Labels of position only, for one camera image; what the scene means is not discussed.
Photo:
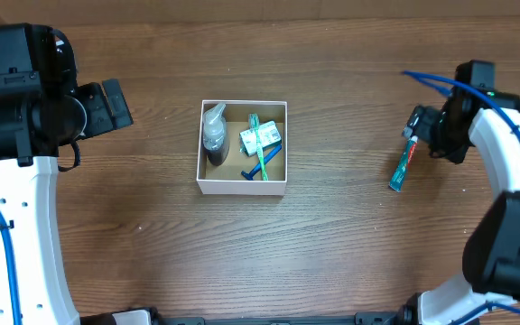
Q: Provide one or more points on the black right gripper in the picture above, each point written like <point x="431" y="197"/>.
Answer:
<point x="422" y="126"/>

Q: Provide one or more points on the green toothbrush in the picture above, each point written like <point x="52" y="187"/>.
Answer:
<point x="254" y="125"/>

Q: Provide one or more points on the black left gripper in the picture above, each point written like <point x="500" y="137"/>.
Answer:
<point x="92" y="96"/>

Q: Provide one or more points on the clear pump bottle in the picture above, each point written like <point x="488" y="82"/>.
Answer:
<point x="215" y="134"/>

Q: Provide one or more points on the teal toothpaste tube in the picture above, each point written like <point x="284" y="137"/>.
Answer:
<point x="397" y="180"/>

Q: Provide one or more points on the green white soap box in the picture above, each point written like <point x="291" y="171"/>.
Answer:
<point x="269" y="136"/>

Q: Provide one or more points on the white cardboard box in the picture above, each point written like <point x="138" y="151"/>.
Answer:
<point x="228" y="178"/>

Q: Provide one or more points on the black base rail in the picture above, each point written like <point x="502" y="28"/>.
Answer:
<point x="360" y="318"/>

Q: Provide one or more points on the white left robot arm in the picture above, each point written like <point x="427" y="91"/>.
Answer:
<point x="35" y="121"/>

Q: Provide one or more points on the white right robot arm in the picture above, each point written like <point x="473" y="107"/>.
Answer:
<point x="490" y="269"/>

